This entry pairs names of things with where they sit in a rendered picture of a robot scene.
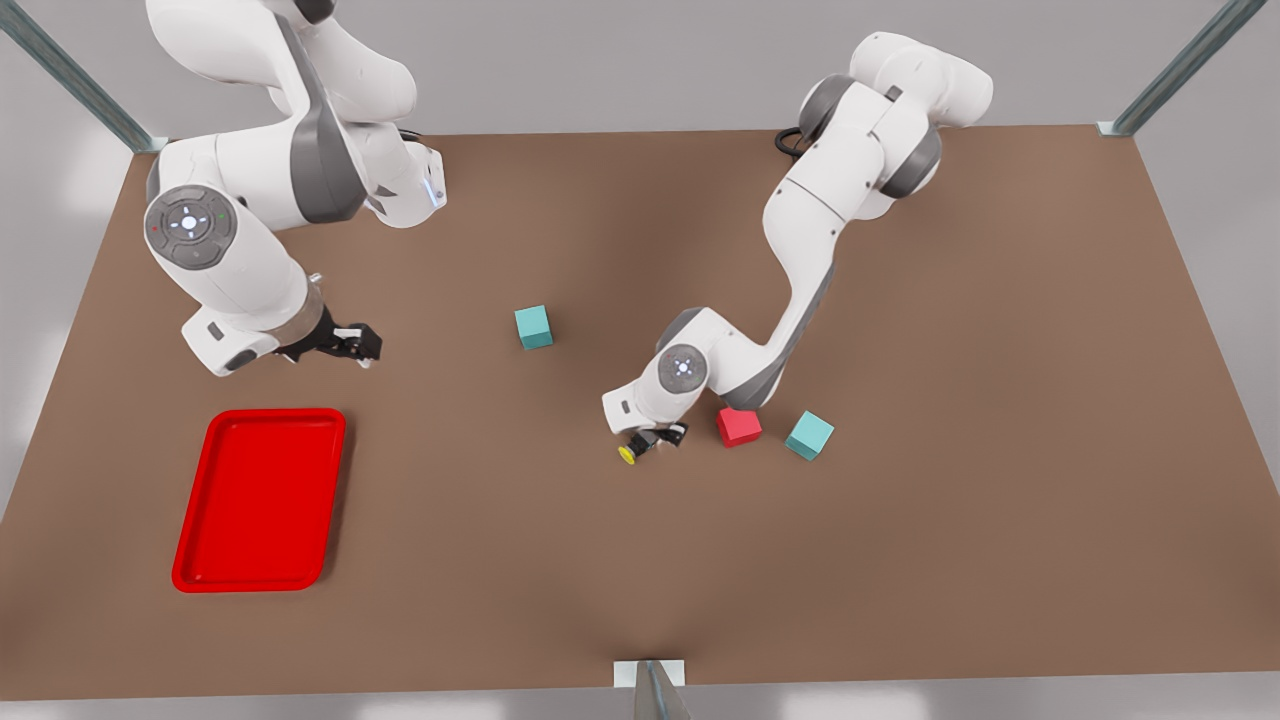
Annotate red cube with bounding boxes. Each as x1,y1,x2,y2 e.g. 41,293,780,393
716,406,763,448

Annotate red plastic tray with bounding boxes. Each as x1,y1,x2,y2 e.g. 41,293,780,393
171,408,348,593

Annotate silver frame post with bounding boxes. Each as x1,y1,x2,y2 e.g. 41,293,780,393
1097,0,1269,138
0,0,167,154
613,659,692,720

